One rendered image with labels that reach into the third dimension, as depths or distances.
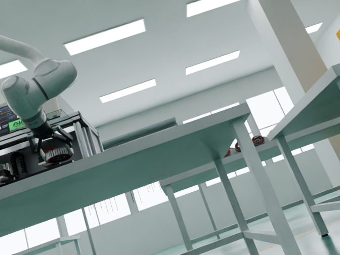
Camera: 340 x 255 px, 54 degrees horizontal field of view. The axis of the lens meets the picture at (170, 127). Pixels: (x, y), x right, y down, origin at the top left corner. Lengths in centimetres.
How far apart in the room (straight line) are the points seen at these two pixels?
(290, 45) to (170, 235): 492
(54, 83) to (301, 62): 422
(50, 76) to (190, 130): 59
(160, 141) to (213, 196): 672
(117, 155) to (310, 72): 406
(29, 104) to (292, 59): 427
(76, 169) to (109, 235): 680
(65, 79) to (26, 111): 19
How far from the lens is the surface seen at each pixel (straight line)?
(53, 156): 153
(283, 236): 143
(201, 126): 140
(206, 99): 859
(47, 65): 138
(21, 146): 194
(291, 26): 541
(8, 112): 207
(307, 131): 298
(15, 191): 151
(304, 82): 504
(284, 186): 839
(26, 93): 133
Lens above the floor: 37
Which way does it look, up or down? 16 degrees up
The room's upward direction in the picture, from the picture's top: 20 degrees counter-clockwise
